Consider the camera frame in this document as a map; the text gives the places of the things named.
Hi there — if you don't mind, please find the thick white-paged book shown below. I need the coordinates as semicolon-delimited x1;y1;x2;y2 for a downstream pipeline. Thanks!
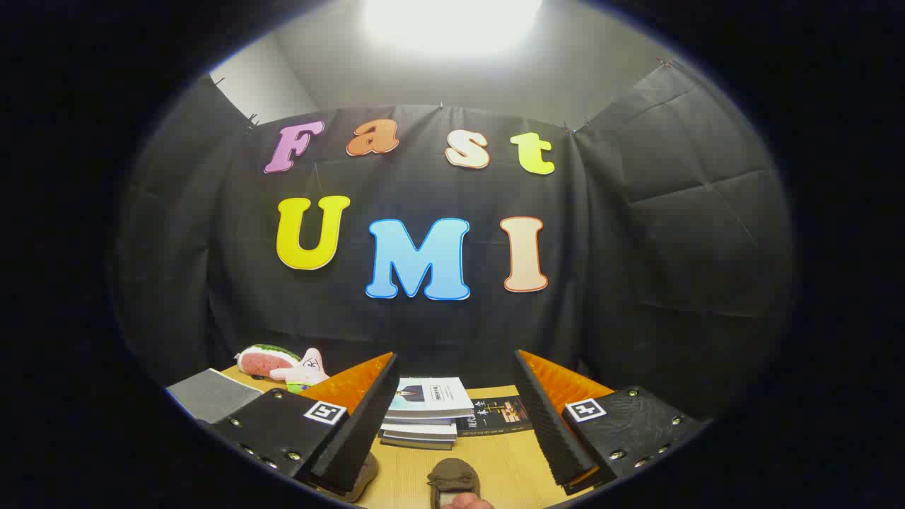
382;423;458;440

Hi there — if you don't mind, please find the thick black-cover book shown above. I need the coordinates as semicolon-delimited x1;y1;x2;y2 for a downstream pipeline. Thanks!
379;433;455;451

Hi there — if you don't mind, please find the black book with gold print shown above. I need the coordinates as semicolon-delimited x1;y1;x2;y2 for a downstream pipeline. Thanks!
456;396;532;436

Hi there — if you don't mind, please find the pink starfish plush toy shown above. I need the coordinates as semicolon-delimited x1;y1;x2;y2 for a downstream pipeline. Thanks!
269;348;331;393

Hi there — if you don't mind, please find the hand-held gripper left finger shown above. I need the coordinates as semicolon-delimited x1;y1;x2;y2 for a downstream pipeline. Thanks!
211;352;401;496

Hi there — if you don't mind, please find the white book with picture cover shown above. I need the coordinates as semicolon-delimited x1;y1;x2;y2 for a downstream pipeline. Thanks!
385;377;474;419

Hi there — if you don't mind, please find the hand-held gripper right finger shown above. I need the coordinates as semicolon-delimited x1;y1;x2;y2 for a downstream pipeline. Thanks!
512;349;712;496

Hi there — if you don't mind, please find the brown fuzzy shoe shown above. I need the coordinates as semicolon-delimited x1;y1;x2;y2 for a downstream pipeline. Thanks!
426;458;481;509
332;452;379;503

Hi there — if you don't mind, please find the watermelon slice plush toy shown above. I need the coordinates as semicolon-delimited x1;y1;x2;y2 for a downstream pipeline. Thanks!
235;344;301;377

